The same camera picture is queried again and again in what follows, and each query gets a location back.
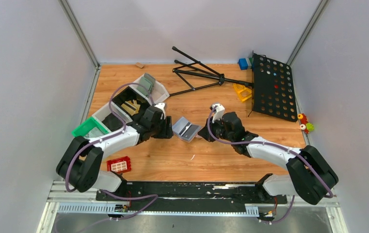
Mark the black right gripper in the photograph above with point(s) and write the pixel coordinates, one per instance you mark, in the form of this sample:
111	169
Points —
210	131

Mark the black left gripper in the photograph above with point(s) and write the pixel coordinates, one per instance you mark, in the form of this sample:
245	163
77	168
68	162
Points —
166	127

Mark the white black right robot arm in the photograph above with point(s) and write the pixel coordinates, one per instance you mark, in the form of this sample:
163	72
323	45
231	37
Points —
309	175

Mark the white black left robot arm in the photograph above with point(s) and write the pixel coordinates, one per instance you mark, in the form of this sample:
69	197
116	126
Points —
81	162

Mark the black VIP credit card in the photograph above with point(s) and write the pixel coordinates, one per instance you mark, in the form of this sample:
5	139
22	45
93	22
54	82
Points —
186	128

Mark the white bin far end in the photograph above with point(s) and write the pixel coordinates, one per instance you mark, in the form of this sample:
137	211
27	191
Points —
159	93

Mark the tan black item in bin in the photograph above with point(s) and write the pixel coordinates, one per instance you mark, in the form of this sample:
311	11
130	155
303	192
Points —
132	107

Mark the grey green pouch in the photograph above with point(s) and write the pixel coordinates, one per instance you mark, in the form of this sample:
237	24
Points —
147	83

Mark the black plastic bin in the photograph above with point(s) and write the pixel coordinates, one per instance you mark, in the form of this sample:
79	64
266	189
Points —
130	93

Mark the white bin near green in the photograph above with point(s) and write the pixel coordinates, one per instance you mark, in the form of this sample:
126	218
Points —
101	113

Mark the black folding tripod stand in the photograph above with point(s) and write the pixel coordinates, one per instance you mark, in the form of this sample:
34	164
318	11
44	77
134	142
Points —
200	70

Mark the small wooden block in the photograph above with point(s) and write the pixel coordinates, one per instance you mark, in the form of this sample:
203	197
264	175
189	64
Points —
139	65

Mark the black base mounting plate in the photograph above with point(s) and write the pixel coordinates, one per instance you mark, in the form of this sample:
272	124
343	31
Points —
198	196

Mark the clear packet in green bin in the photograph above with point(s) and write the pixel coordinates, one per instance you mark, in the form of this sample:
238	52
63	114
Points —
94	132

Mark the green plastic bin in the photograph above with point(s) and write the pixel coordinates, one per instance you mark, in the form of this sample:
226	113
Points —
87	125

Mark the blue toy block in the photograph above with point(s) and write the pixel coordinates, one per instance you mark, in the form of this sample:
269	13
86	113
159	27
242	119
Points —
245	63

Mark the black perforated music tray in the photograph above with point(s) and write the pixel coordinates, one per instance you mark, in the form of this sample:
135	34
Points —
273	90

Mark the red yellow toy piece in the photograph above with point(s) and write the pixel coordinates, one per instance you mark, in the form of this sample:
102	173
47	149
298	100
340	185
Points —
302	118

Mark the green white toy piece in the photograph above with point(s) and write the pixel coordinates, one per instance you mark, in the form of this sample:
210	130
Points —
307	128

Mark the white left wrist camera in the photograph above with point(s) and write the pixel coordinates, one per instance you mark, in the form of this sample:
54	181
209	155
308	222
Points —
161	106

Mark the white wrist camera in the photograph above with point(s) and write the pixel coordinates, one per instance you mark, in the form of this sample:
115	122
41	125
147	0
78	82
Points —
161	106
218	111

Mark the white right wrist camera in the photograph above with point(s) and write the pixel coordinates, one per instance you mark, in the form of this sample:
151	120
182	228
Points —
218	111

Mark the yellow toy frame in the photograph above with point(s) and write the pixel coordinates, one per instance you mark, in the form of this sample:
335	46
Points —
243	92

